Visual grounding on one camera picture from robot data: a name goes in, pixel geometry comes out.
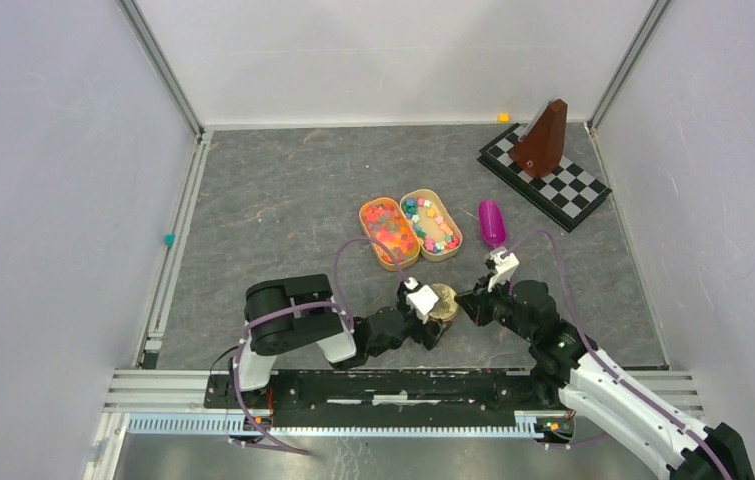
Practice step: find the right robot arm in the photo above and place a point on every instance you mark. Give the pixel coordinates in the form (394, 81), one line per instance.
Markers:
(573, 370)

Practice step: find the brown wooden metronome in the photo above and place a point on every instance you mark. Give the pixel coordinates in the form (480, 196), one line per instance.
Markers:
(539, 149)

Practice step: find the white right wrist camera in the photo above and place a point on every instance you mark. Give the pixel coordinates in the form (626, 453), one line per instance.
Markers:
(502, 264)

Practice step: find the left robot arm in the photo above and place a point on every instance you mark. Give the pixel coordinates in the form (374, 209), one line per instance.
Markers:
(287, 314)

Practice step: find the gold tin of star candies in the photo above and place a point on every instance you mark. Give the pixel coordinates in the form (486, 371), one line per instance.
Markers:
(437, 233)

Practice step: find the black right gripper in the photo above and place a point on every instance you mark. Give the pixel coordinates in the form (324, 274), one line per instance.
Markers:
(474, 304)

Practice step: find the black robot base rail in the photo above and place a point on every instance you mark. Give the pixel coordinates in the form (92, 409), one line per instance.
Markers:
(389, 398)

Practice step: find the gold round jar lid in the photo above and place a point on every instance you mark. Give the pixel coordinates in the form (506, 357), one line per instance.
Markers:
(446, 308)

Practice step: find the magenta plastic scoop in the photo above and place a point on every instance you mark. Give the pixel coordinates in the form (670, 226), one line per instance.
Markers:
(493, 231)

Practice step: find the gold tin of gummy candies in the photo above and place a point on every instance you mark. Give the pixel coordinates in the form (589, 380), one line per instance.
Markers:
(384, 220)

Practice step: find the black white chessboard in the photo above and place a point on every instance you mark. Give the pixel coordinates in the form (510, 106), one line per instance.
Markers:
(568, 195)

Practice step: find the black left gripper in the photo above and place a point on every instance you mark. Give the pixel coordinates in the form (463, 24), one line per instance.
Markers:
(428, 336)

